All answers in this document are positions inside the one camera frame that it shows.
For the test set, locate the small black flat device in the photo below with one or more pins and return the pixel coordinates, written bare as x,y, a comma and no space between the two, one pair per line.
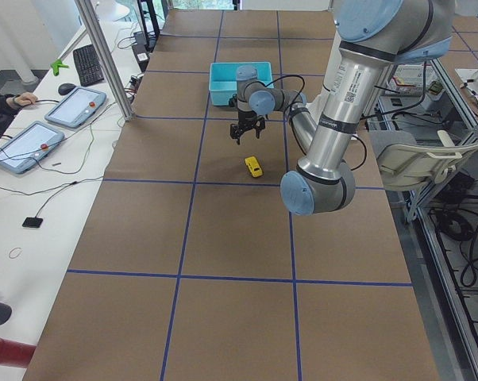
32,222

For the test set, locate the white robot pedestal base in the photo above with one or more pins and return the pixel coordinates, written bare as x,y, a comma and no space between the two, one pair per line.
317,105

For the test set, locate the aluminium frame post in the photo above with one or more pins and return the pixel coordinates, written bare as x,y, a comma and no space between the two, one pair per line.
93,27

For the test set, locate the beige office chair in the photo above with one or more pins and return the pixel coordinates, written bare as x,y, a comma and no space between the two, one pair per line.
405,165

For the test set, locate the black computer mouse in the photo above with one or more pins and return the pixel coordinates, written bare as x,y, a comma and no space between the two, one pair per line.
65,88

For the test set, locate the yellow beetle toy car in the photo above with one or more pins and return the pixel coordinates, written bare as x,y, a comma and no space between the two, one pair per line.
253,166

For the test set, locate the black keyboard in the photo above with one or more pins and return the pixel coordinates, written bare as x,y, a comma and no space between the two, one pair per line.
87,65

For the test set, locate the lower teach pendant tablet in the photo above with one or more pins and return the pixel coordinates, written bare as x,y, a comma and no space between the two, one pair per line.
28,148

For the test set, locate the green plastic clamp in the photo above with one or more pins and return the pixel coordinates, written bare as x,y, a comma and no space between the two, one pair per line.
57,65

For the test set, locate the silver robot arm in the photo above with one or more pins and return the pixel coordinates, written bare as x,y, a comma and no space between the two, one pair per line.
372,35

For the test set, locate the seated person's hand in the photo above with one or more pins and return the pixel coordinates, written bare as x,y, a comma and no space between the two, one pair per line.
24,99

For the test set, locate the teach pendant tablet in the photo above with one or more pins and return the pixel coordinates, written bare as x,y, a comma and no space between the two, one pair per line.
28,148
76,107

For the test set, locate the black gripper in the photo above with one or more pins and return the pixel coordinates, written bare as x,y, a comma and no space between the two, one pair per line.
246,118

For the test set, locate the brown paper table cover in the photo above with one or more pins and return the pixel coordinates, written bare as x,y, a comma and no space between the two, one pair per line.
188,268

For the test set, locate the upper teach pendant tablet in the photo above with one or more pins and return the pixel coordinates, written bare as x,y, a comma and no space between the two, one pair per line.
76,107

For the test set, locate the red cylinder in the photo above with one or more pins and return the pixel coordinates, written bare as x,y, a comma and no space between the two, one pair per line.
15,354

